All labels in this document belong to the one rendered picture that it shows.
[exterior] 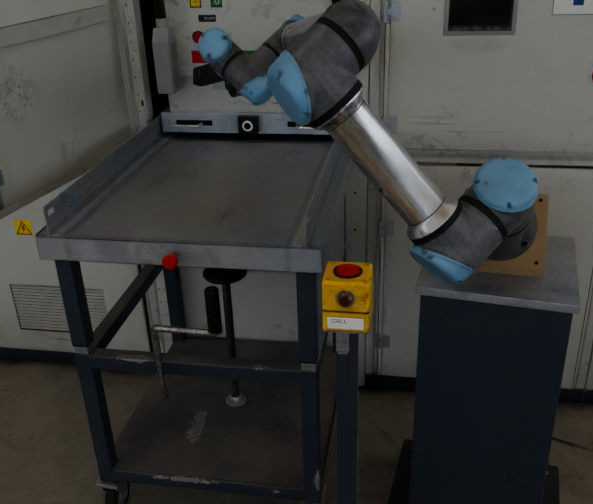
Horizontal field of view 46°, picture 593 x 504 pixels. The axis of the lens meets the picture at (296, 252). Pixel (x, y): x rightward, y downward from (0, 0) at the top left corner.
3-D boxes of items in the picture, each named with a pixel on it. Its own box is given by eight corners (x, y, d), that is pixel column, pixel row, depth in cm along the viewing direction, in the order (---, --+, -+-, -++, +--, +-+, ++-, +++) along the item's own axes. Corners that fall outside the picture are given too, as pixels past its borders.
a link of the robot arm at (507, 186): (546, 205, 138) (555, 174, 126) (501, 253, 137) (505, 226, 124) (498, 171, 143) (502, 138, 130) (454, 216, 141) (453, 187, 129)
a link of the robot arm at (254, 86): (289, 65, 153) (254, 34, 155) (253, 100, 152) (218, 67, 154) (290, 81, 161) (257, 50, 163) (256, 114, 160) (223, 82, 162)
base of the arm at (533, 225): (535, 194, 150) (540, 173, 141) (538, 260, 144) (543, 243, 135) (463, 196, 153) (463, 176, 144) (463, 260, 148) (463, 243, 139)
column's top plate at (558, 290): (573, 245, 162) (574, 237, 161) (579, 315, 135) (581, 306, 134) (434, 232, 171) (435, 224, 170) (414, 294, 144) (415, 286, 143)
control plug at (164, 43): (174, 94, 193) (166, 29, 185) (157, 94, 194) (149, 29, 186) (182, 88, 200) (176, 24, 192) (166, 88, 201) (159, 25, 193)
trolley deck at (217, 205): (322, 273, 141) (322, 247, 138) (39, 259, 151) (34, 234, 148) (353, 163, 200) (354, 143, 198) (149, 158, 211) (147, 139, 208)
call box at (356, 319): (368, 335, 118) (369, 283, 114) (322, 332, 119) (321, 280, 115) (372, 311, 125) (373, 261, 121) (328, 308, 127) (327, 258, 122)
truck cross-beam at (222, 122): (341, 135, 201) (341, 114, 198) (162, 132, 209) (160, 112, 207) (343, 130, 205) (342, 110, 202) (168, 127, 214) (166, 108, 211)
